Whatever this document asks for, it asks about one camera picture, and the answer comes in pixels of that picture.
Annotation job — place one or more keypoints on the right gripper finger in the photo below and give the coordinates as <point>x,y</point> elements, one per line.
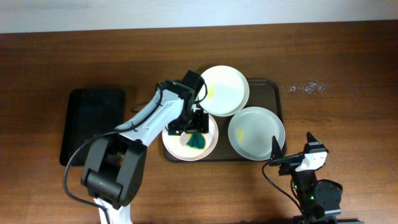
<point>310,137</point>
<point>276,152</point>

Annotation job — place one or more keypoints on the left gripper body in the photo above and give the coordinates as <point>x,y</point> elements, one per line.
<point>193,127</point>

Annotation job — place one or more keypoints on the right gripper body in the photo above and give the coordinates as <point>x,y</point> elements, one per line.
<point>288,167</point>

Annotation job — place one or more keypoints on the green and yellow sponge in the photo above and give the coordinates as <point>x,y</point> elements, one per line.
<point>196,141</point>

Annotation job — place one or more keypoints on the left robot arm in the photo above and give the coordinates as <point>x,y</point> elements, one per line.
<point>114,166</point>

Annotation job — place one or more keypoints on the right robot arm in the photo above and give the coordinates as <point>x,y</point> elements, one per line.
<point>318,200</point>

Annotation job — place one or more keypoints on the black plastic tray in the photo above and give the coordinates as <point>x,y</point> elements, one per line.
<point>90,112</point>

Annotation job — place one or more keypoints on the white plate front left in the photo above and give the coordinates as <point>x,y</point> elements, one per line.
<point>176,148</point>

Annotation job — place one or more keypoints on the white plate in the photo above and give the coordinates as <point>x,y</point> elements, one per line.
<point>227,91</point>
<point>176,148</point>

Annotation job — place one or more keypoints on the pale blue plate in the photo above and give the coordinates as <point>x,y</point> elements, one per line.
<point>251,130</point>

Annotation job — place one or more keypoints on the white plate at back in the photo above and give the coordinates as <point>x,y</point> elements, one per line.
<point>227,91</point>

